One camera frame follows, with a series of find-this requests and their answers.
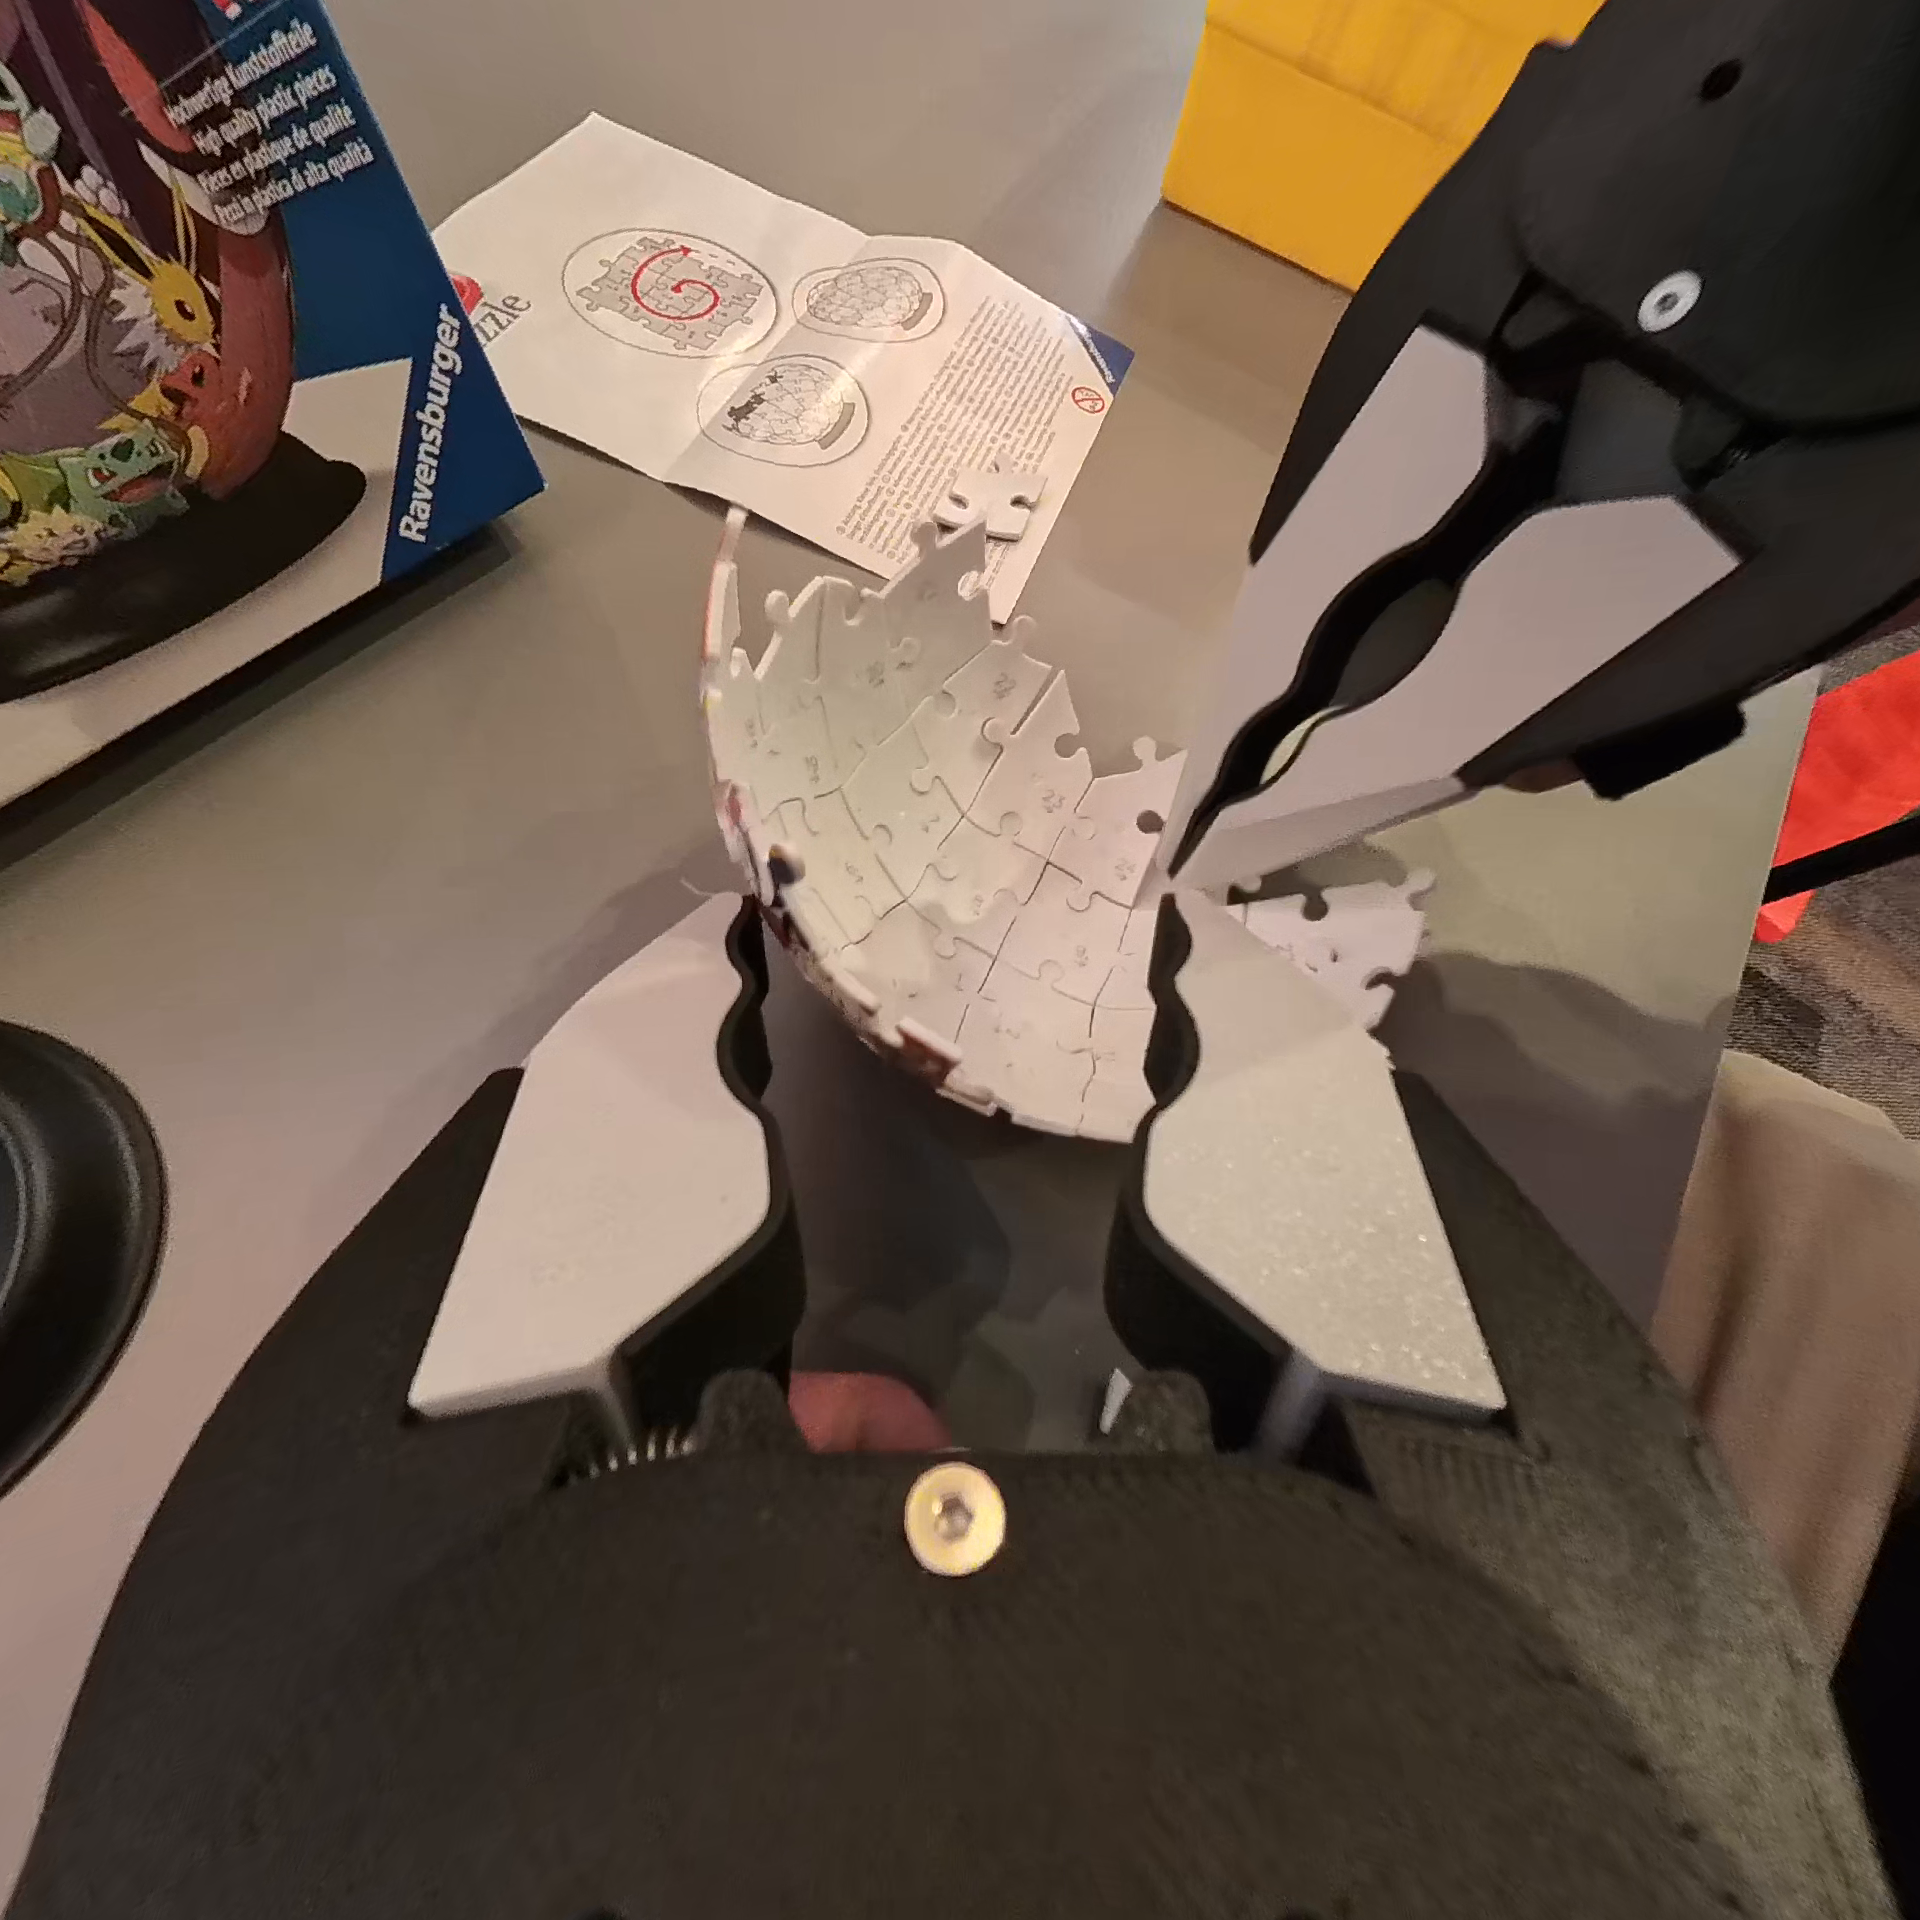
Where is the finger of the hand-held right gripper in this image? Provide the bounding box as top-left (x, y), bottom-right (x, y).
top-left (1174, 491), bottom-right (1752, 897)
top-left (1161, 311), bottom-right (1508, 886)

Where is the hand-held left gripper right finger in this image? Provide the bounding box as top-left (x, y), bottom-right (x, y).
top-left (1110, 885), bottom-right (1505, 1459)

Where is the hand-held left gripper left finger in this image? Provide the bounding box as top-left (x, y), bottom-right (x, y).
top-left (407, 890), bottom-right (807, 1423)

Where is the partly built puzzle ball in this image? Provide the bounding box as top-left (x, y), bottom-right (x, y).
top-left (697, 507), bottom-right (1440, 1149)

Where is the white puzzle piece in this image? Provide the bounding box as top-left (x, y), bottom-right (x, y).
top-left (936, 457), bottom-right (1049, 542)

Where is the blue puzzle box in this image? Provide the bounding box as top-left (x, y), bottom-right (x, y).
top-left (0, 0), bottom-right (547, 810)

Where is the orange bag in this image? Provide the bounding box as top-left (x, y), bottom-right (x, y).
top-left (1756, 638), bottom-right (1920, 938)

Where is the yellow plastic crate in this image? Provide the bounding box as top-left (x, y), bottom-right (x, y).
top-left (1161, 0), bottom-right (1606, 288)

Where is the white instruction leaflet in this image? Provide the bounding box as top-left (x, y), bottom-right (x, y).
top-left (431, 112), bottom-right (1136, 600)

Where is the black ball stand ring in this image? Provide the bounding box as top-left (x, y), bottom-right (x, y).
top-left (0, 1018), bottom-right (167, 1501)

